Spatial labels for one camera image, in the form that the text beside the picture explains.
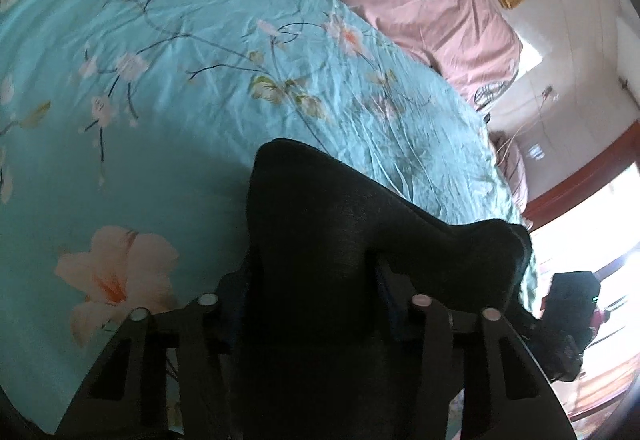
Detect black pants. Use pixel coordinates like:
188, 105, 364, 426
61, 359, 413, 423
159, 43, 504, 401
232, 138, 533, 440

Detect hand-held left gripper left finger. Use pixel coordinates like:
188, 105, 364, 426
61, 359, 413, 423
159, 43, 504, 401
64, 265, 253, 440

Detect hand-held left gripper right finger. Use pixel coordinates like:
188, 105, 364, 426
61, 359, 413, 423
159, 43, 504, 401
374, 265, 572, 440

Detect pink cushion by wall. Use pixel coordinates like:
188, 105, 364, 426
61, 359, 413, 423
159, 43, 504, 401
492, 133, 529, 217

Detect thin wall cable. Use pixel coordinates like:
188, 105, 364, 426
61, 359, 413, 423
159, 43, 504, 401
495, 93, 551, 166

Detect red wooden door frame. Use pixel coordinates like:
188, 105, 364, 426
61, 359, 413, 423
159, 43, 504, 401
524, 119, 640, 223

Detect turquoise floral bed sheet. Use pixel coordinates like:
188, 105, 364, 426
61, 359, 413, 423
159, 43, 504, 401
0, 0, 538, 436

